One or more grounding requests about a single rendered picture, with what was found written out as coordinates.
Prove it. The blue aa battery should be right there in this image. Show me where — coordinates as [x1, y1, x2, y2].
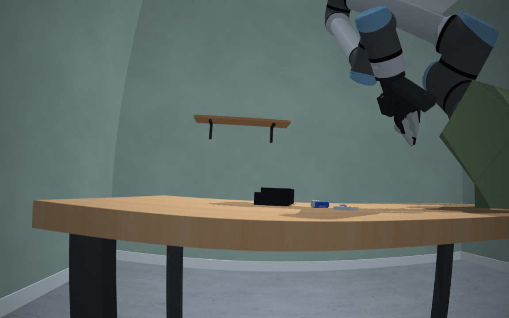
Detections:
[311, 202, 329, 208]

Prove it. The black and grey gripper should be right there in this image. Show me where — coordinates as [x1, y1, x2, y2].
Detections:
[375, 71, 421, 147]

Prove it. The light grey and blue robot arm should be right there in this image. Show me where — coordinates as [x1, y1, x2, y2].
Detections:
[325, 0, 499, 119]

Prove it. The black rack of three labelled bins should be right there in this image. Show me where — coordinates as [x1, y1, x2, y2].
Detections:
[254, 187, 294, 206]

